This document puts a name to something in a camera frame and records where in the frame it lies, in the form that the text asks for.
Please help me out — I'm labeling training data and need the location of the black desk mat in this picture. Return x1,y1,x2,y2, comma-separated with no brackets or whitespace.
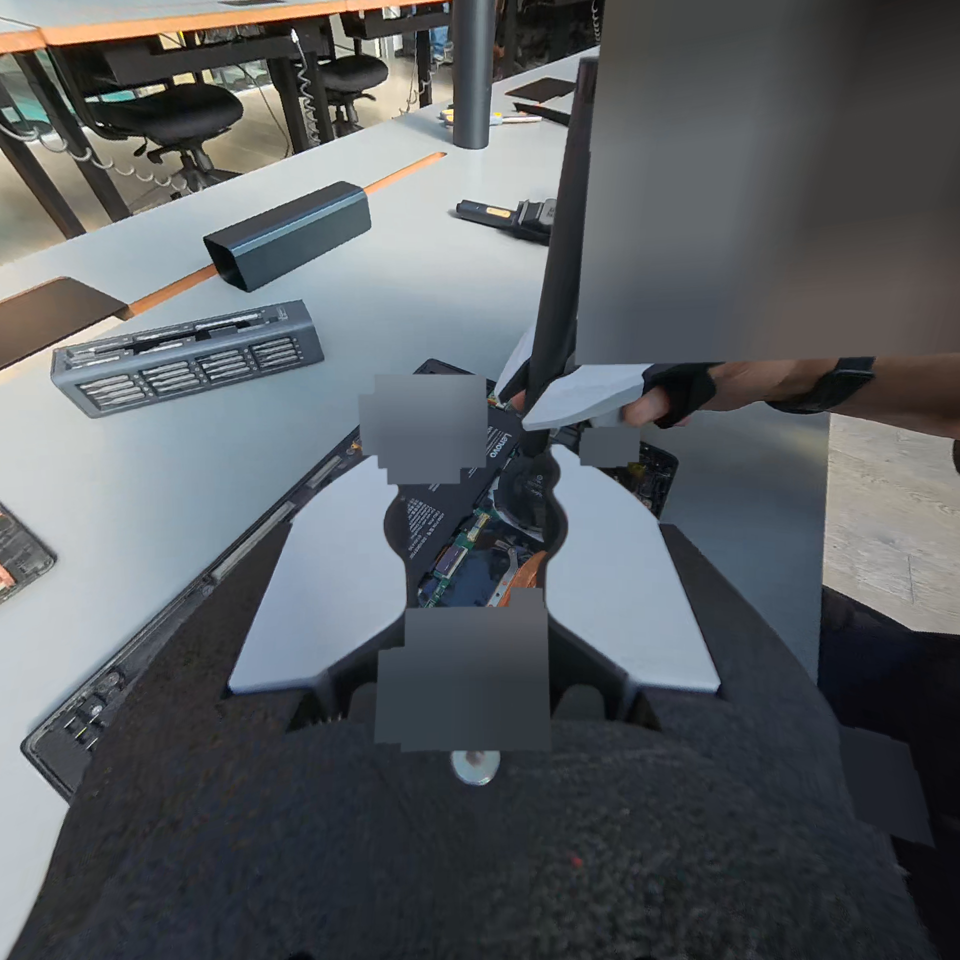
0,276,129,371

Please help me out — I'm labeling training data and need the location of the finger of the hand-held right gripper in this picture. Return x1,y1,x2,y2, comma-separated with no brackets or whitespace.
521,363,655,433
495,322,537,406

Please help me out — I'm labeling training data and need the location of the black laptop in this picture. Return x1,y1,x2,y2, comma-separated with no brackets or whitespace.
21,358,680,804

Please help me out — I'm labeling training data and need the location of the black device with yellow label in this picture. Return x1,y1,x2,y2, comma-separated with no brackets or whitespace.
456,199,520,228

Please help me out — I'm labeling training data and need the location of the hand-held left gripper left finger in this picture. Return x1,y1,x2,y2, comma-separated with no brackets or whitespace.
225,453,412,696

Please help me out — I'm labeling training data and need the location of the grey screwdriver bit tray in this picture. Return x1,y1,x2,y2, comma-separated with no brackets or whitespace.
51,300,326,420

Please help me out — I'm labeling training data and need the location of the orange top desk black frame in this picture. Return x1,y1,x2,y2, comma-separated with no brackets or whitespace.
0,0,451,241

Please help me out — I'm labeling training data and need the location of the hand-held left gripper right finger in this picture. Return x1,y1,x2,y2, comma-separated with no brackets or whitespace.
541,444,723,696

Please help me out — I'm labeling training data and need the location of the black wrist watch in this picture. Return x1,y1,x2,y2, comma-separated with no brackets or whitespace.
766,356,877,415

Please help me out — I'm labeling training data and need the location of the black armless office chair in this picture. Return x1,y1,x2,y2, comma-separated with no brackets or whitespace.
318,54,390,138
81,81,246,193

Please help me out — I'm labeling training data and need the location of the white coiled cable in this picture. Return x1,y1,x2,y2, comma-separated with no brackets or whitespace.
288,33,321,145

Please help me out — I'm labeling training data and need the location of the laptop bottom cover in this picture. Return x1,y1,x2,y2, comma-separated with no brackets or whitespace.
0,502,58,606

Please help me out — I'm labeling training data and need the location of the grey bit tray sleeve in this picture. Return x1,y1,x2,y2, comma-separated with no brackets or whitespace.
203,180,373,293

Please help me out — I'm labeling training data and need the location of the small black mat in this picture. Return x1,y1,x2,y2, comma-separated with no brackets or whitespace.
504,75,580,105

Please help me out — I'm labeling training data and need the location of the grey coiled cable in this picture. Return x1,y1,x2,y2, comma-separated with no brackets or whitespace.
0,120,183,190

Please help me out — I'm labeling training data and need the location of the person's right hand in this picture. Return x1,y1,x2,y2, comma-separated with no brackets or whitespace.
622,362,772,431

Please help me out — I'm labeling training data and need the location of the grey round pillar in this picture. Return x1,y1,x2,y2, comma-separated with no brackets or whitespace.
451,0,494,151

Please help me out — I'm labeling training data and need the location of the black handheld device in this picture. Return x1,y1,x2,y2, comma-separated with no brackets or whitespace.
513,198,558,246

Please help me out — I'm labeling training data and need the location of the person's dark clothed body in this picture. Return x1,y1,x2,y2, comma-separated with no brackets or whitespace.
817,585,960,960

